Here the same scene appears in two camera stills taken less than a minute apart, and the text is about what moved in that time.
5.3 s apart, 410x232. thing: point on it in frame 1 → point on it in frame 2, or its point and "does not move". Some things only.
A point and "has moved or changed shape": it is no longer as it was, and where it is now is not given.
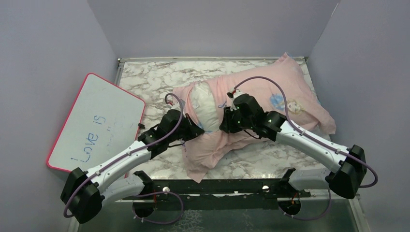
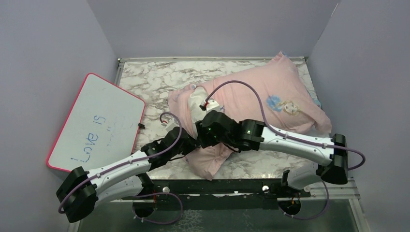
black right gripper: x=227 y=124 → x=203 y=135
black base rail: x=224 y=195 does not move
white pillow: x=205 y=107 has moved or changed shape
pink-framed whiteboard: x=103 y=120 does not move
